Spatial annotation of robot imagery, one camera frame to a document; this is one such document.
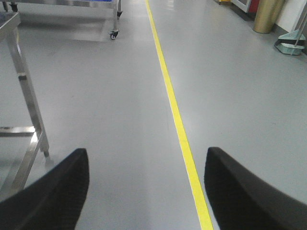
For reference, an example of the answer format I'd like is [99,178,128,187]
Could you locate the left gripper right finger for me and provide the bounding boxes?
[204,147,307,230]

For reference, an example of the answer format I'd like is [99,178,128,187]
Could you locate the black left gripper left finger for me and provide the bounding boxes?
[0,149,90,230]

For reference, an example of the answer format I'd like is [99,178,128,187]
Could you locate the gold cylindrical bin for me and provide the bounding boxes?
[253,0,285,34]

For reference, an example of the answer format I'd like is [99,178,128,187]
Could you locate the steel wheeled cart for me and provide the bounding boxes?
[1,0,122,40]

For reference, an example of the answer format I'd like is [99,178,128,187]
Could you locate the teal dustpan with handle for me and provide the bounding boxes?
[274,13,307,56]

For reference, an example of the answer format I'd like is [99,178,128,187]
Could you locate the stainless steel table frame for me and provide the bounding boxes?
[0,12,49,197]

